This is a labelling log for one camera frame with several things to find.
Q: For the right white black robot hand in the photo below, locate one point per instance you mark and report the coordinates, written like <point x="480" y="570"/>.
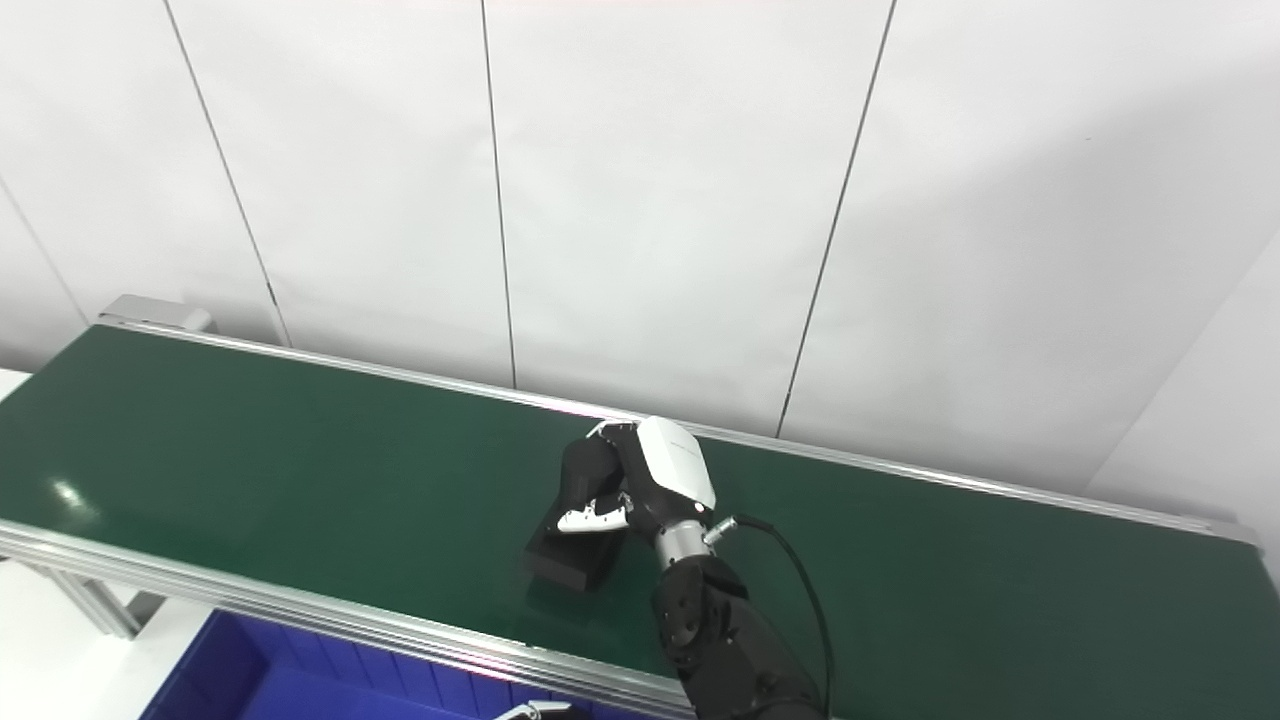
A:
<point x="672" y="465"/>

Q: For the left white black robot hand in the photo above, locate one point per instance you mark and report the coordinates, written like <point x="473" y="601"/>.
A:
<point x="535" y="711"/>

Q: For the black cylinder part square base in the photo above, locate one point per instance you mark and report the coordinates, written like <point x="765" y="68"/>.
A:
<point x="575" y="560"/>

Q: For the blue plastic bin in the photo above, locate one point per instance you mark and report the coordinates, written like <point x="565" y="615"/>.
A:
<point x="270" y="685"/>

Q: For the aluminium conveyor support leg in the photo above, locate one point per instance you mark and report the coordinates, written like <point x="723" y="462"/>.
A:
<point x="95" y="600"/>

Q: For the green conveyor belt aluminium frame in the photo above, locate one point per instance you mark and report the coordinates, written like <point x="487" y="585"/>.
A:
<point x="300" y="480"/>

